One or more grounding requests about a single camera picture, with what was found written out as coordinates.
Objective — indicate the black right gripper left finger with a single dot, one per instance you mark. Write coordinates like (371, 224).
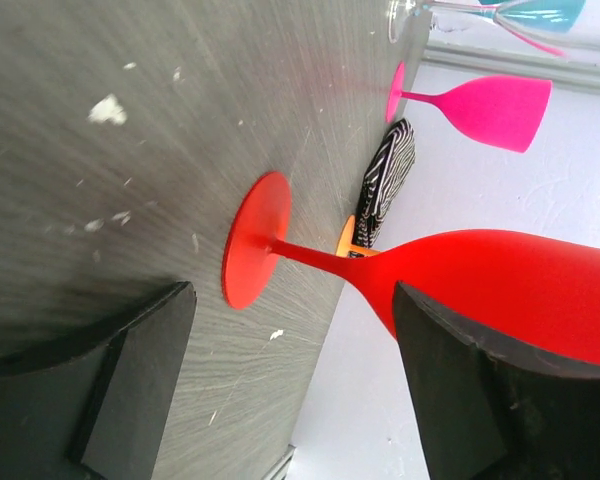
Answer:
(93, 404)

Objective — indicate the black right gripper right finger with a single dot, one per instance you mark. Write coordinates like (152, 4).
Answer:
(488, 406)

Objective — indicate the red wine glass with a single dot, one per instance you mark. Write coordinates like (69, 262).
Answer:
(541, 291)

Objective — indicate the orange wine glass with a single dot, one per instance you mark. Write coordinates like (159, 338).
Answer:
(346, 246)

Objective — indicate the striped cloth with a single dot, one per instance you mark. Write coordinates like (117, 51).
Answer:
(383, 180)

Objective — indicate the magenta wine glass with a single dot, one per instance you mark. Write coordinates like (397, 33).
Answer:
(502, 111)

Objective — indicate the light blue wine glass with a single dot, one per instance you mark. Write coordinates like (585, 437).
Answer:
(541, 15)

